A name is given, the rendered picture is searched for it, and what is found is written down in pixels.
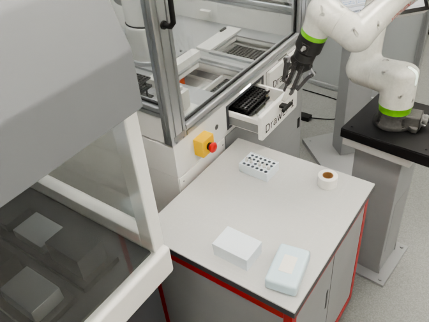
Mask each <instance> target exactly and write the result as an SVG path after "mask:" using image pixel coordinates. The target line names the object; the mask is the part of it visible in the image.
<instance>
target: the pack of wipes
mask: <svg viewBox="0 0 429 322"><path fill-rule="evenodd" d="M309 260H310V252H309V251H308V250H305V249H300V248H297V247H293V246H291V245H287V244H284V243H282V244H280V246H279V248H278V250H277V252H276V254H275V257H274V259H273V261H272V263H271V266H270V267H269V270H268V273H267V275H266V277H265V286H266V287H267V288H269V289H273V290H275V291H279V292H281V293H285V294H287V295H290V296H296V295H297V292H298V289H299V287H300V285H301V281H302V279H303V276H304V274H305V271H306V268H307V266H308V263H309Z"/></svg>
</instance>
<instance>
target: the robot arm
mask: <svg viewBox="0 0 429 322"><path fill-rule="evenodd" d="M416 1H418V0H366V1H365V7H364V8H363V9H362V10H361V11H360V12H358V13H355V12H353V11H352V10H350V9H348V8H347V7H346V6H345V5H343V4H342V3H341V2H339V0H311V1H310V3H309V5H308V7H307V10H306V17H305V21H304V23H303V26H302V28H301V31H300V33H299V36H298V38H297V40H296V49H295V51H294V54H293V55H292V56H289V55H287V56H285V57H284V59H283V62H284V67H283V75H282V82H284V83H285V87H284V89H283V91H284V92H285V93H284V95H283V97H282V101H284V102H285V101H286V100H287V99H288V98H289V96H291V95H292V94H293V93H294V91H295V89H296V91H299V90H300V89H301V88H302V87H303V86H304V84H305V83H306V82H307V81H308V80H309V79H310V78H312V77H313V76H314V75H315V74H316V72H314V71H313V69H312V67H313V62H314V60H315V57H316V56H318V55H319V54H320V53H321V51H322V48H323V46H324V44H325V42H326V40H327V38H328V37H330V38H332V39H333V40H334V41H336V42H337V43H338V44H340V45H341V46H342V47H343V48H344V49H345V50H347V51H349V52H351V53H350V56H349V59H348V61H347V64H346V69H345V71H346V74H347V77H348V78H349V80H350V81H352V82H353V83H355V84H358V85H360V86H364V87H366V88H369V89H372V90H375V91H378V92H379V110H378V111H377V113H376V115H375V116H374V117H373V123H374V125H375V126H376V127H378V128H379V129H382V130H385V131H388V132H404V131H406V130H408V131H409V132H410V133H413V134H416V133H417V132H418V131H419V130H420V128H421V127H425V125H427V123H429V115H427V114H424V111H422V110H418V109H413V106H414V100H415V97H416V91H417V87H418V81H419V74H420V72H419V68H418V67H417V66H416V65H414V64H412V63H409V62H406V61H399V60H395V59H389V58H386V57H383V56H382V46H383V42H384V36H385V32H386V27H387V26H388V25H389V24H390V23H391V22H392V21H393V20H394V19H395V18H396V17H397V16H399V14H401V13H402V12H403V11H404V10H406V9H407V8H408V7H409V6H410V5H412V4H414V3H415V2H416ZM290 61H291V63H292V69H291V72H290V74H289V67H290ZM296 71H298V73H297V75H296V78H295V80H294V83H293V84H291V82H292V80H293V78H294V75H295V73H296ZM307 71H309V72H308V76H307V77H306V78H305V79H304V80H303V81H302V83H301V84H300V85H298V83H299V81H300V79H301V76H302V74H303V73H304V72H307ZM288 75H289V77H288Z"/></svg>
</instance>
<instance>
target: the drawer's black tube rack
mask: <svg viewBox="0 0 429 322"><path fill-rule="evenodd" d="M265 90H266V89H263V88H258V87H256V86H253V87H251V88H250V89H249V91H247V92H246V93H245V94H243V95H242V96H241V97H240V98H238V99H237V100H236V101H235V102H234V103H233V104H232V105H230V106H229V111H233V112H237V113H240V114H243V115H246V116H249V117H250V116H251V115H252V114H253V113H254V112H257V110H258V109H259V108H260V107H261V106H262V105H263V104H266V102H267V101H268V100H269V99H270V96H268V97H266V96H265V97H264V98H262V99H261V100H260V101H259V102H258V103H256V104H255V105H254V106H253V107H252V108H251V109H250V110H249V111H244V108H246V107H247V106H248V105H249V104H250V103H251V102H252V101H254V100H255V99H256V98H257V97H258V96H259V95H260V94H261V93H262V92H263V91H265Z"/></svg>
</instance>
